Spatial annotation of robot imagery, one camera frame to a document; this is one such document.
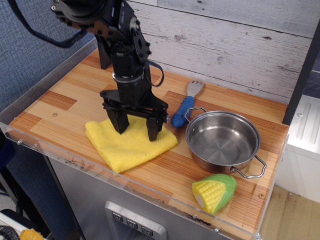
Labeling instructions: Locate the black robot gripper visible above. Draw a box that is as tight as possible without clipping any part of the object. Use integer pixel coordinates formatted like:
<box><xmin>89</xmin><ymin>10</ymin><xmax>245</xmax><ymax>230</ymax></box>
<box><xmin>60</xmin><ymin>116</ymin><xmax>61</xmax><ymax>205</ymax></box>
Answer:
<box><xmin>100</xmin><ymin>74</ymin><xmax>169</xmax><ymax>141</ymax></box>

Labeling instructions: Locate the yellow cloth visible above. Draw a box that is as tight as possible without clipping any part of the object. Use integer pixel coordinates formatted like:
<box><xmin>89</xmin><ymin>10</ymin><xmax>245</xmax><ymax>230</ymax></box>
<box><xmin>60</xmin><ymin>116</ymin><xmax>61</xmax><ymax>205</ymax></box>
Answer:
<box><xmin>85</xmin><ymin>115</ymin><xmax>178</xmax><ymax>173</ymax></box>

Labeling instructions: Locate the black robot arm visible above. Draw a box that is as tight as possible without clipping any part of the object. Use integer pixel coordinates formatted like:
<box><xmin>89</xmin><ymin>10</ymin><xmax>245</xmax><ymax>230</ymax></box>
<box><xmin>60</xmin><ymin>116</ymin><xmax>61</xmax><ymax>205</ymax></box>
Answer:
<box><xmin>51</xmin><ymin>0</ymin><xmax>169</xmax><ymax>141</ymax></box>

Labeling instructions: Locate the clear acrylic table guard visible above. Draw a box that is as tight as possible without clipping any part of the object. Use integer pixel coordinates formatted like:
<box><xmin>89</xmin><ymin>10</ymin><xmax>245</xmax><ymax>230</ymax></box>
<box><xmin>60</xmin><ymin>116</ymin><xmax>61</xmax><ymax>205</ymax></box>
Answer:
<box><xmin>0</xmin><ymin>40</ymin><xmax>289</xmax><ymax>240</ymax></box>

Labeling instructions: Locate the stainless steel pot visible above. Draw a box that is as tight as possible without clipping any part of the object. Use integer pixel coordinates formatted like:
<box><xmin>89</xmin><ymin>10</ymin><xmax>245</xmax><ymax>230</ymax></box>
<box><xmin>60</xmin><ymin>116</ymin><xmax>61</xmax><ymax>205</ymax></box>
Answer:
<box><xmin>184</xmin><ymin>110</ymin><xmax>267</xmax><ymax>179</ymax></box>

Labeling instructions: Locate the silver dispenser button panel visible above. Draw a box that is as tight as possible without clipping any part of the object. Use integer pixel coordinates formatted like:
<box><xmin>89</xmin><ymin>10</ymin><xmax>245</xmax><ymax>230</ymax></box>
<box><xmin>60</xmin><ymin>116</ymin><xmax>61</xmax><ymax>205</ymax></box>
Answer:
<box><xmin>104</xmin><ymin>200</ymin><xmax>168</xmax><ymax>240</ymax></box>

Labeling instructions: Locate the toy corn cob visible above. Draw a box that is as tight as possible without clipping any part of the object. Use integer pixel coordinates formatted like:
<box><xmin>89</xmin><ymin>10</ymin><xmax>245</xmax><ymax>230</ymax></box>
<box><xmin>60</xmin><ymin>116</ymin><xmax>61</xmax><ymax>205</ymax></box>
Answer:
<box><xmin>191</xmin><ymin>173</ymin><xmax>237</xmax><ymax>215</ymax></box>

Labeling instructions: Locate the yellow toy on floor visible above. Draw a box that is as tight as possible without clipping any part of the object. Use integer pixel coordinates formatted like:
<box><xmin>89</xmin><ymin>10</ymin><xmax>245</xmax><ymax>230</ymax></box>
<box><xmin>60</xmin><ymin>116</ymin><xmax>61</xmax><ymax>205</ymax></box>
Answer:
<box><xmin>19</xmin><ymin>228</ymin><xmax>44</xmax><ymax>240</ymax></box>

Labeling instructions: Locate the white ridged side cabinet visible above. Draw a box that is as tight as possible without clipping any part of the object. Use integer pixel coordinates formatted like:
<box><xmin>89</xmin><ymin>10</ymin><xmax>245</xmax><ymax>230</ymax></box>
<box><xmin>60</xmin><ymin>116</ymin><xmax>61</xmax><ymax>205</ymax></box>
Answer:
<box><xmin>275</xmin><ymin>95</ymin><xmax>320</xmax><ymax>203</ymax></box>

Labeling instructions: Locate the blue handled metal fork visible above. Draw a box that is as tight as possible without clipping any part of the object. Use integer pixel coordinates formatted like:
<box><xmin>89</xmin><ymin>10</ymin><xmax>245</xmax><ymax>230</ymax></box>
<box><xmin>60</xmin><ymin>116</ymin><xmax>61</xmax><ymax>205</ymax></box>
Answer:
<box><xmin>171</xmin><ymin>80</ymin><xmax>205</xmax><ymax>128</ymax></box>

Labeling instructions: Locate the black left upright post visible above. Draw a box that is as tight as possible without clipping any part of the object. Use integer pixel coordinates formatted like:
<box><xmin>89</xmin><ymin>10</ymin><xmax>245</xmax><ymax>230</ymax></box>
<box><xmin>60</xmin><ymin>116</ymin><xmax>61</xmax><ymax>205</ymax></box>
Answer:
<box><xmin>95</xmin><ymin>35</ymin><xmax>112</xmax><ymax>70</ymax></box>

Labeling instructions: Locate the black upright post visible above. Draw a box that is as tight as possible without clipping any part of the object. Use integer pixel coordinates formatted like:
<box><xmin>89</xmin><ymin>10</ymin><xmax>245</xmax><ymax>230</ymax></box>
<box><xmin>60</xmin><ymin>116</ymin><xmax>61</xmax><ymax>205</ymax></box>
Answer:
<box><xmin>282</xmin><ymin>24</ymin><xmax>320</xmax><ymax>126</ymax></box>
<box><xmin>95</xmin><ymin>35</ymin><xmax>112</xmax><ymax>70</ymax></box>

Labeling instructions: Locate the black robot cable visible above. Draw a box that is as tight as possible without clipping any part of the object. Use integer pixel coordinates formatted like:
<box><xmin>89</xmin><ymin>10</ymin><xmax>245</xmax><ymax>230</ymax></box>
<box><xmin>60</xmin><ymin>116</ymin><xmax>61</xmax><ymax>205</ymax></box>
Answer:
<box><xmin>6</xmin><ymin>0</ymin><xmax>165</xmax><ymax>88</ymax></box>

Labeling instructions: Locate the black right upright post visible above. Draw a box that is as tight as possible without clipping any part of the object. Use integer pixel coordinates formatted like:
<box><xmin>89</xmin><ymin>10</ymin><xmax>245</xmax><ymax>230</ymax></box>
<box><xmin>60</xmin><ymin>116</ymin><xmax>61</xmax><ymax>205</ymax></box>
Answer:
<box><xmin>282</xmin><ymin>24</ymin><xmax>320</xmax><ymax>126</ymax></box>

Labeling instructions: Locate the black braided hose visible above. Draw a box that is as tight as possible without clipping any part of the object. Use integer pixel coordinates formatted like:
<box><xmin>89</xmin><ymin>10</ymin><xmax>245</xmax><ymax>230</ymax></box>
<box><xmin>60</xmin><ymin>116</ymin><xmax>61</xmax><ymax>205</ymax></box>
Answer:
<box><xmin>0</xmin><ymin>225</ymin><xmax>21</xmax><ymax>240</ymax></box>

